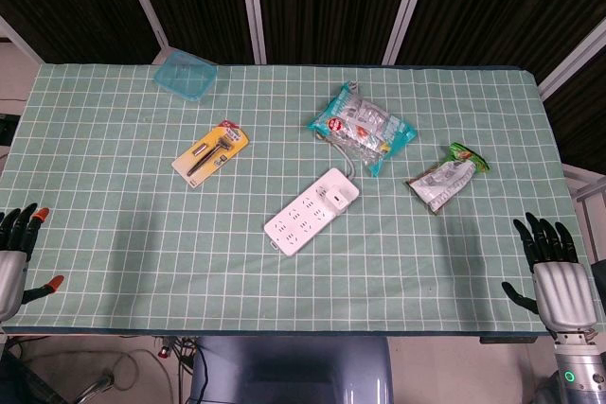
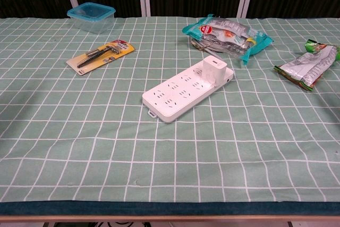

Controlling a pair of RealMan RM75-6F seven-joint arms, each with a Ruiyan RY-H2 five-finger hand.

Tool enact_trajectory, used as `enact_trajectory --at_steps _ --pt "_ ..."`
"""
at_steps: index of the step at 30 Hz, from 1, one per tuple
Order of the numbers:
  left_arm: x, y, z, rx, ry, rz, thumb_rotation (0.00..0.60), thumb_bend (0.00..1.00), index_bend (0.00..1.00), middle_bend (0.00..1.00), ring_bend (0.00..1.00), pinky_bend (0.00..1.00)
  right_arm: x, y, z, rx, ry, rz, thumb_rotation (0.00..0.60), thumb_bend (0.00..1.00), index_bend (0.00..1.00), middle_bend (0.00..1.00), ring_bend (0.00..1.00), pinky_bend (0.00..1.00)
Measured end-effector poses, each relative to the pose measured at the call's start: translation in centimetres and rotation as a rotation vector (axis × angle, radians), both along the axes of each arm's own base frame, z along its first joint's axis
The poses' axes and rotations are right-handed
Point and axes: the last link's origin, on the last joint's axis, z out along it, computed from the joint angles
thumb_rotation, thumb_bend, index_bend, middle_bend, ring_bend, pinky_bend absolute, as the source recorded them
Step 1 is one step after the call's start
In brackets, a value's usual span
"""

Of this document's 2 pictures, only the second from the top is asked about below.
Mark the clear container with teal lid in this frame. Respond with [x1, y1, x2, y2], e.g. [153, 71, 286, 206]
[66, 2, 117, 35]

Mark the green silver snack bag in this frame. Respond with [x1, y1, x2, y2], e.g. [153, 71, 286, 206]
[274, 39, 340, 92]

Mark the white cube charger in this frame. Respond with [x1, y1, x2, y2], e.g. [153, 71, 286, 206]
[202, 55, 228, 87]

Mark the teal silver snack bag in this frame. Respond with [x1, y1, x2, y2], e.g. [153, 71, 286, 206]
[182, 14, 274, 65]

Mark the green checked tablecloth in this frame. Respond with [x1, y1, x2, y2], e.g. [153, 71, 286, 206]
[0, 15, 340, 216]

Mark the white power strip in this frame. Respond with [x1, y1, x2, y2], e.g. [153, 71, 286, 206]
[141, 59, 235, 124]

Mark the hex key set yellow pack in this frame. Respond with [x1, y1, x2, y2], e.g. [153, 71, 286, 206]
[66, 39, 136, 76]

